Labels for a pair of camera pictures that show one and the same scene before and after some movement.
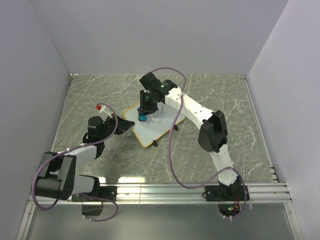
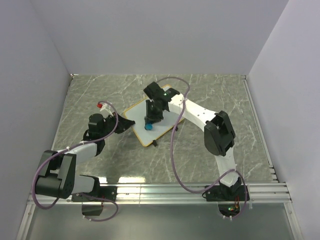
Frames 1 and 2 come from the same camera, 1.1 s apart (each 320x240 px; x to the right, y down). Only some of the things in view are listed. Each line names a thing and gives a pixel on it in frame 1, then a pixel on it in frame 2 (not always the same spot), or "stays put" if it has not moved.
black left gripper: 123,125 stays put
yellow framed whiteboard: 148,131 stays put
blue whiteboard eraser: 142,116 to 148,126
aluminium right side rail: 273,177 stays put
